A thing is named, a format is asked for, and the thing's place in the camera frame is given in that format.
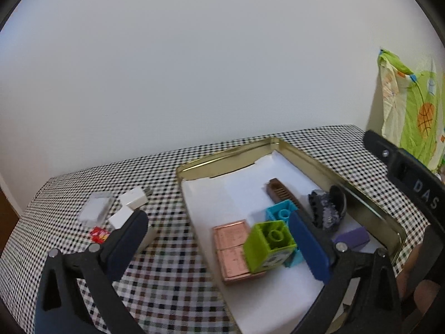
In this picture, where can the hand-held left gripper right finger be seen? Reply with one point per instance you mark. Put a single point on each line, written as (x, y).
(309, 250)

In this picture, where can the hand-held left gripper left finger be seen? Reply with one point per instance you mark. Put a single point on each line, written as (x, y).
(127, 243)

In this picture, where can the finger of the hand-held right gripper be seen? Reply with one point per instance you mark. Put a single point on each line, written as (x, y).
(380, 146)

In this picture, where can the white box with red label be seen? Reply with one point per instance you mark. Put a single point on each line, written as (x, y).
(120, 217)

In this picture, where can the red candy wrapper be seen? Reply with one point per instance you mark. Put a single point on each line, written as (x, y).
(99, 233)

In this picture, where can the grey patterned hair claw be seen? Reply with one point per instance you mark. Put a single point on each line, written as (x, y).
(326, 208)

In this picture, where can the white plug charger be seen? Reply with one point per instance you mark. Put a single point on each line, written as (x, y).
(134, 198)

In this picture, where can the clear plastic box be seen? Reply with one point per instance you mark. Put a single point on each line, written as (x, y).
(95, 208)

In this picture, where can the purple foam block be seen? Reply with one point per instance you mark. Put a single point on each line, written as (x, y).
(354, 237)

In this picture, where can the cyan toy building block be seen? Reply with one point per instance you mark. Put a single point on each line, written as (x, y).
(278, 212)

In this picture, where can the green toy building block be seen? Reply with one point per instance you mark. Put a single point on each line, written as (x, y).
(257, 250)

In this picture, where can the brown ribbed comb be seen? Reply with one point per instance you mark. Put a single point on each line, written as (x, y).
(281, 191)

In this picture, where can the rose gold case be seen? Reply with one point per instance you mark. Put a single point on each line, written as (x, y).
(229, 236)

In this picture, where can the gold metal tin tray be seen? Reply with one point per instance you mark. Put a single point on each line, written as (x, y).
(222, 165)

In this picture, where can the person's right hand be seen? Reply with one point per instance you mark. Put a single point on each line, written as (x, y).
(410, 275)

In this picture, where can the green printed cloth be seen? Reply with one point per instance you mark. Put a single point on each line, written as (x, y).
(417, 118)

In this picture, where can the checkered tablecloth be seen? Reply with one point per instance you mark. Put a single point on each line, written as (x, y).
(167, 268)

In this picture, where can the white paper tray lining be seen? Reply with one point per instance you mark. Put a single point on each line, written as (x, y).
(222, 208)

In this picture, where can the wooden door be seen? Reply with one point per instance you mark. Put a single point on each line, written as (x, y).
(5, 205)

